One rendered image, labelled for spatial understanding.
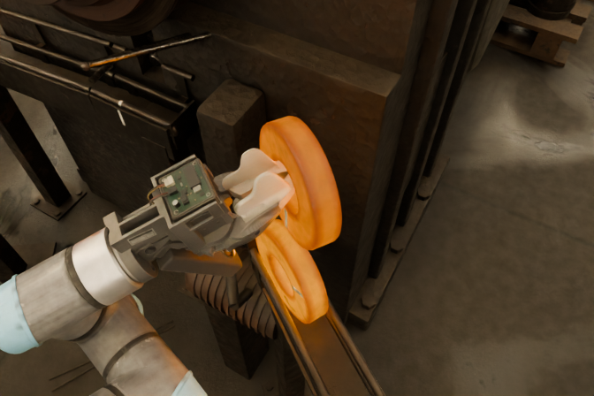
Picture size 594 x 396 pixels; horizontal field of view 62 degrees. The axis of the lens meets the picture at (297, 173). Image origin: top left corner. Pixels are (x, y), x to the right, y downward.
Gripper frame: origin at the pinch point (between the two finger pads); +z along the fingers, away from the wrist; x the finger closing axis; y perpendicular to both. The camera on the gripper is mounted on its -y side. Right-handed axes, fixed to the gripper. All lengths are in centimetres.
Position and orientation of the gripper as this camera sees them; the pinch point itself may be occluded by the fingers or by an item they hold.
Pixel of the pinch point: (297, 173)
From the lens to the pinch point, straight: 56.1
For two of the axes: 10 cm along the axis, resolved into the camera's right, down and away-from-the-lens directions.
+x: -4.3, -7.0, 5.8
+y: -2.4, -5.3, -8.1
